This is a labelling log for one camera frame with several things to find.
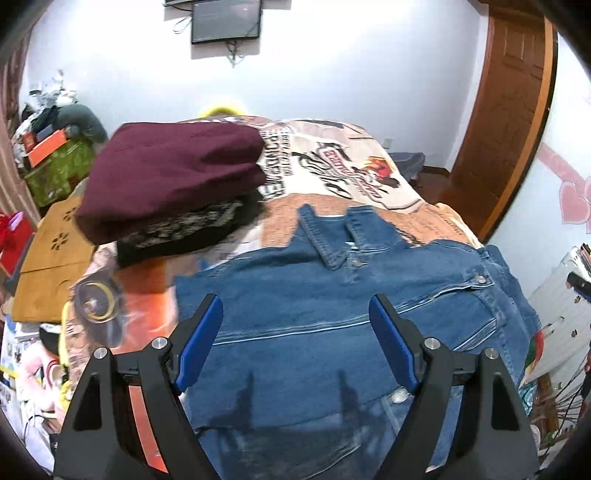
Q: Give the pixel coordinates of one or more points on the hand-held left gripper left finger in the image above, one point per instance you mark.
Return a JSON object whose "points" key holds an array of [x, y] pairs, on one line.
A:
{"points": [[199, 341]]}

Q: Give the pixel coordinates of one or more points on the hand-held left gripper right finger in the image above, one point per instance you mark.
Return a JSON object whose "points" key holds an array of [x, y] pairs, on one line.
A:
{"points": [[392, 346]]}

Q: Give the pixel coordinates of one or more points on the blue denim jacket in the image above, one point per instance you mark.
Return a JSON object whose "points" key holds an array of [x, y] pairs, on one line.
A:
{"points": [[300, 323]]}

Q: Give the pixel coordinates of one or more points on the folded black patterned garment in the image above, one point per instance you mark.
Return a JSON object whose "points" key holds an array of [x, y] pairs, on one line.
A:
{"points": [[184, 236]]}

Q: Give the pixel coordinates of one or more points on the white board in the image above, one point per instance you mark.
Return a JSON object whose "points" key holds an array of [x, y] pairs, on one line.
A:
{"points": [[554, 304]]}

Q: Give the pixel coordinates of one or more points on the folded maroon garment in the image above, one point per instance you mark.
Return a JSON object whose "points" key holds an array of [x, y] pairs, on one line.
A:
{"points": [[171, 175]]}

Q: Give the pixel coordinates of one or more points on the pink printed cloth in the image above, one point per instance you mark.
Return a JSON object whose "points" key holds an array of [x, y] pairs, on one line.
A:
{"points": [[32, 369]]}

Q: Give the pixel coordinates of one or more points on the dark thin sticks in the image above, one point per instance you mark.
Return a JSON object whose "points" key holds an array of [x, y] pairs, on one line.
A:
{"points": [[563, 406]]}

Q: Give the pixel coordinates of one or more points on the printed blanket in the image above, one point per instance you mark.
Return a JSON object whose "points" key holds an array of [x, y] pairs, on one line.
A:
{"points": [[323, 152]]}

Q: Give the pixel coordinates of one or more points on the red bag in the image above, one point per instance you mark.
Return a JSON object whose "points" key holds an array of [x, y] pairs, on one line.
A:
{"points": [[14, 244]]}

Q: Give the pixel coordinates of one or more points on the green box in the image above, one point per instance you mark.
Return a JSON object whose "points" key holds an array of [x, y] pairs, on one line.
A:
{"points": [[60, 173]]}

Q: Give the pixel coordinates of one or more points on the yellow foam tube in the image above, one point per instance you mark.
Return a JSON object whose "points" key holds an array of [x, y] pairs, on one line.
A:
{"points": [[221, 110]]}

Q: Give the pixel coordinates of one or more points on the orange box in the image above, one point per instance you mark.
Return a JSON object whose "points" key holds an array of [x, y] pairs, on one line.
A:
{"points": [[46, 147]]}

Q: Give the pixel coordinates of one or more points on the grey-green plush cushion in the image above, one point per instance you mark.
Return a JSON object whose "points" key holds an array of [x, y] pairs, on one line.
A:
{"points": [[85, 120]]}

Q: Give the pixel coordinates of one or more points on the brown wooden door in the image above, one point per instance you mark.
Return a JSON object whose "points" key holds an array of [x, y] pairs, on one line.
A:
{"points": [[508, 115]]}

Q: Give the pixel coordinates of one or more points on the striped pink curtain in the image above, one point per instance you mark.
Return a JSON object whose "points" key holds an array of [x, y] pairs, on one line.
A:
{"points": [[9, 138]]}

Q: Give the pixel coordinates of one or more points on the pink heart wall sticker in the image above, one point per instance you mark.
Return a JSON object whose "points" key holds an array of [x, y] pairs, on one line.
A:
{"points": [[572, 198]]}

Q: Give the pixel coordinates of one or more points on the small wall monitor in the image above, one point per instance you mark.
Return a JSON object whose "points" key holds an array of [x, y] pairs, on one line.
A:
{"points": [[226, 21]]}

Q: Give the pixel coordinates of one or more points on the black wall television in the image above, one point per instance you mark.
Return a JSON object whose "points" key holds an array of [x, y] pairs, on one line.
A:
{"points": [[178, 2]]}

